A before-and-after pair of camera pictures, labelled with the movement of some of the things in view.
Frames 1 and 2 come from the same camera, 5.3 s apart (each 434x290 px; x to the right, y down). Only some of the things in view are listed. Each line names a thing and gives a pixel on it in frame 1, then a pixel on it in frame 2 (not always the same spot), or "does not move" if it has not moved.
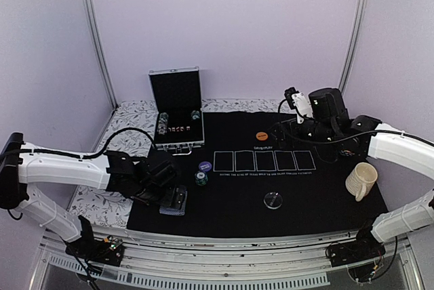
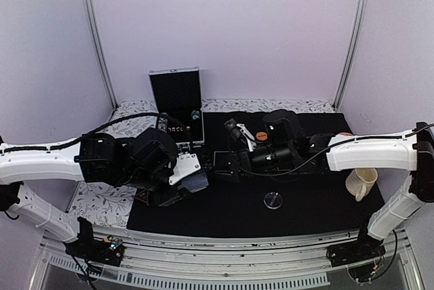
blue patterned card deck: x=175 y=211 → x=195 y=181
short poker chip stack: x=195 y=114 does not move
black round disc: x=272 y=200 does not move
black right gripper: x=281 y=128 → x=235 y=177
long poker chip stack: x=162 y=129 does not move
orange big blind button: x=262 y=135 does not move
